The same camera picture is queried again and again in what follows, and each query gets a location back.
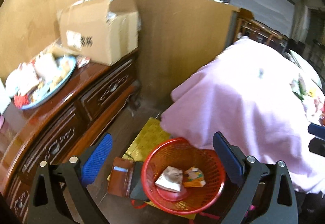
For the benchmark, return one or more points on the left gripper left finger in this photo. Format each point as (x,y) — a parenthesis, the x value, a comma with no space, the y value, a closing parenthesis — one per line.
(46,201)

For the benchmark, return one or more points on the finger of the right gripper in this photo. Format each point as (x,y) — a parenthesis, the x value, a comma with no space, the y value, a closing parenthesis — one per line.
(316,130)
(317,146)

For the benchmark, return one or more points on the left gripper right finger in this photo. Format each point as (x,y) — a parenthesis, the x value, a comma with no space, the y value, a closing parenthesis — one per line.
(265,191)

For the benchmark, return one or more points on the orange striped medicine box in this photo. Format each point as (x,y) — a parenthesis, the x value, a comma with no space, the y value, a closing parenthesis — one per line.
(193,178)

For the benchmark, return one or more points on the white paper cup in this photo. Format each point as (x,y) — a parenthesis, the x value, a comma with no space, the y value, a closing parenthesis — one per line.
(170,179)

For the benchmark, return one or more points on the brown leather wallet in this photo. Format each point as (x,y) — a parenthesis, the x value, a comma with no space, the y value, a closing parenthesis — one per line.
(120,178)

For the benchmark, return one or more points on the purple patterned bed blanket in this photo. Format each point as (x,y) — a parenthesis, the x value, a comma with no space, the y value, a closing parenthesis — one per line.
(247,93)

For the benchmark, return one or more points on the dark carved wooden dresser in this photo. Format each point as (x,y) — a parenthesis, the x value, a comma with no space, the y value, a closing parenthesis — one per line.
(65,125)

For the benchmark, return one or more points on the black phone on floor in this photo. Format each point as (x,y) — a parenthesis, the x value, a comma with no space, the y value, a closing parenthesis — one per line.
(136,189)

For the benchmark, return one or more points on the red plastic waste basket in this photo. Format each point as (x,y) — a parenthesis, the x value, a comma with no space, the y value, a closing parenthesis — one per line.
(179,153)

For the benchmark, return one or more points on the blue tray of clutter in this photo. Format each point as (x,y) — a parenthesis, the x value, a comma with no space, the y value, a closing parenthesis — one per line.
(34,83)

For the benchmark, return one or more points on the white projection screen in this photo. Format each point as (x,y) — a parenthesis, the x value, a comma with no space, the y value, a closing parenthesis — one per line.
(276,14)

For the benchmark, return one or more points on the brown cardboard box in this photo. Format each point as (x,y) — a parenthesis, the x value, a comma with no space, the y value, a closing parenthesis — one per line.
(103,30)

